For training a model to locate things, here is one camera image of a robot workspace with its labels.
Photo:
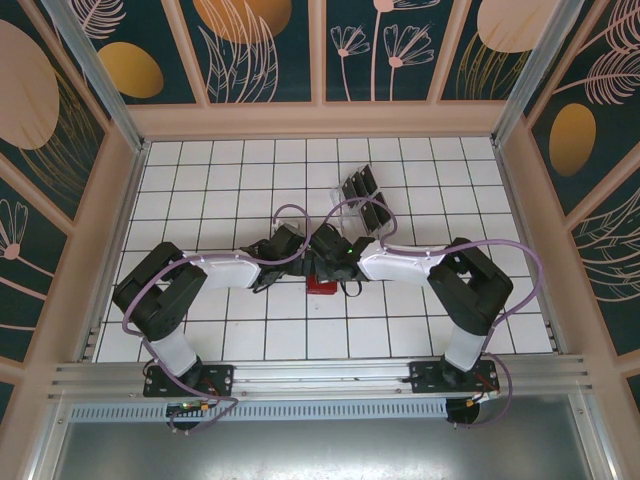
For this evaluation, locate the red leather card holder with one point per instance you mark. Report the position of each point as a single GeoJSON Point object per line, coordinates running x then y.
{"type": "Point", "coordinates": [320, 289]}

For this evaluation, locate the clear acrylic card stand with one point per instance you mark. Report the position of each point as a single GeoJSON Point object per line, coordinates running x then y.
{"type": "Point", "coordinates": [337, 197]}

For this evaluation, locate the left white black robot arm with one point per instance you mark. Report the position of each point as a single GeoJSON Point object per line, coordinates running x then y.
{"type": "Point", "coordinates": [230, 272]}

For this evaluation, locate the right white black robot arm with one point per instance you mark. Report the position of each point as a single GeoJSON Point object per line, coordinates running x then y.
{"type": "Point", "coordinates": [395, 262]}

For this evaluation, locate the grey metal panel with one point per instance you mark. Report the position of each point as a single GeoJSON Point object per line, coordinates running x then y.
{"type": "Point", "coordinates": [320, 450]}

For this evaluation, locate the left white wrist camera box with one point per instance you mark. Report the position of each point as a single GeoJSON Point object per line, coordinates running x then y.
{"type": "Point", "coordinates": [292, 227]}

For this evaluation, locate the aluminium mounting rail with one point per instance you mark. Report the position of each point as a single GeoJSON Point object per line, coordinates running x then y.
{"type": "Point", "coordinates": [320, 372]}

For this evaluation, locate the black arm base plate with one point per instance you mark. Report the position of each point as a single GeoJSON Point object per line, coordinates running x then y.
{"type": "Point", "coordinates": [220, 380]}
{"type": "Point", "coordinates": [425, 377]}

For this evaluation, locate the aluminium table side rail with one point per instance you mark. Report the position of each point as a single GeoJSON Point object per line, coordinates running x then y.
{"type": "Point", "coordinates": [131, 200]}
{"type": "Point", "coordinates": [514, 200]}

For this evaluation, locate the aluminium frame post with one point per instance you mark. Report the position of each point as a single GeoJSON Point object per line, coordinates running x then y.
{"type": "Point", "coordinates": [95, 65]}
{"type": "Point", "coordinates": [530, 65]}

